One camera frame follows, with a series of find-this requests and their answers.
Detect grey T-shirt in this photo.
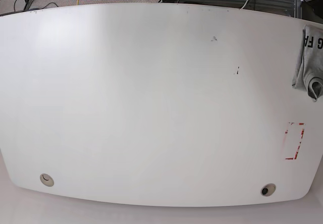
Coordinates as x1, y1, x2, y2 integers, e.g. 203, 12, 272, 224
292, 25, 322, 102

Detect red tape rectangle marker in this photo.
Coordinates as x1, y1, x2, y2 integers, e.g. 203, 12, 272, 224
283, 122, 305, 160

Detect right table grommet hole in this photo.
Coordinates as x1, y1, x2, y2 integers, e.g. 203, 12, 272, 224
260, 183, 276, 197

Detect table grommet hole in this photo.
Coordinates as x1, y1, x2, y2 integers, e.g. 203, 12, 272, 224
40, 174, 54, 187
260, 183, 276, 197

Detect left table grommet hole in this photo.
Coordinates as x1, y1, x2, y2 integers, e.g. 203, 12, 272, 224
40, 174, 54, 187

